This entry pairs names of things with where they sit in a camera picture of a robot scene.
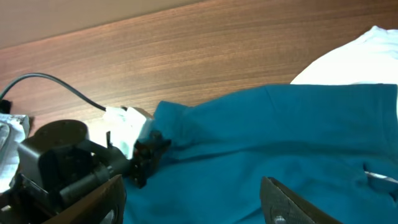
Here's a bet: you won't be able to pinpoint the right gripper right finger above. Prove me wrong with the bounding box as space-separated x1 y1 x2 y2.
260 177 341 224

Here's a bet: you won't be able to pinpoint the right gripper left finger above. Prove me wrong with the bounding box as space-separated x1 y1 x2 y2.
43 175 126 224

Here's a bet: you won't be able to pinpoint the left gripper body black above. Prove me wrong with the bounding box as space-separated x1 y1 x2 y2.
129 131 171 189

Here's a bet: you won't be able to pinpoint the blue t-shirt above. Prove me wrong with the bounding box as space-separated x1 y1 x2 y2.
124 84 397 223

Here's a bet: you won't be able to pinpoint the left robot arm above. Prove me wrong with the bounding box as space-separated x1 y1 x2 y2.
1 120 171 224

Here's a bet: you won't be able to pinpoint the light blue denim jeans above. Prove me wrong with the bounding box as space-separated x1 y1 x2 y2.
1 114 30 193

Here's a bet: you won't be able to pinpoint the white garment pile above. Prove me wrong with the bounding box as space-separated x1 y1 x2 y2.
291 26 397 85

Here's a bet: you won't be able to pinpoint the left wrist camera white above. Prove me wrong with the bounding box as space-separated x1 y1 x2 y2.
103 107 154 159

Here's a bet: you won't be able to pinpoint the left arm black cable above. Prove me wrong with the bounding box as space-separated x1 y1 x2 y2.
0 72 107 112

